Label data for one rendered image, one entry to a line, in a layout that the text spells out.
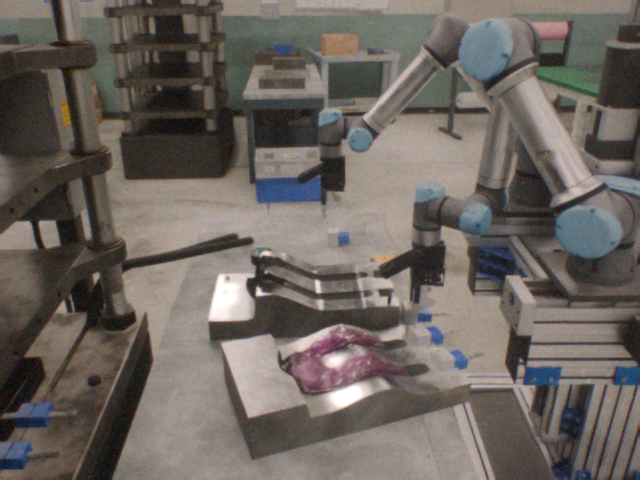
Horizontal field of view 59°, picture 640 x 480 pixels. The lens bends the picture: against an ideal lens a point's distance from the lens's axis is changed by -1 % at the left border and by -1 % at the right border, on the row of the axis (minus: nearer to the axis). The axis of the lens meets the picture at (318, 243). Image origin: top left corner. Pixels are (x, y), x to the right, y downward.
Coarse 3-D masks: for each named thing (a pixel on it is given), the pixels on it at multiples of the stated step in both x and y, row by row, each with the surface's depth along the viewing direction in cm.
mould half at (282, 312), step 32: (288, 256) 168; (224, 288) 163; (320, 288) 158; (352, 288) 158; (384, 288) 157; (224, 320) 148; (256, 320) 148; (288, 320) 149; (320, 320) 149; (352, 320) 150; (384, 320) 150
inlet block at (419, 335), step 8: (408, 328) 141; (416, 328) 140; (424, 328) 140; (432, 328) 142; (456, 328) 144; (416, 336) 138; (424, 336) 138; (432, 336) 139; (440, 336) 140; (416, 344) 138; (424, 344) 139
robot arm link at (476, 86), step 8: (440, 16) 169; (432, 24) 169; (456, 64) 173; (464, 72) 175; (472, 80) 175; (472, 88) 178; (480, 88) 175; (480, 96) 178; (488, 96) 176; (488, 104) 178
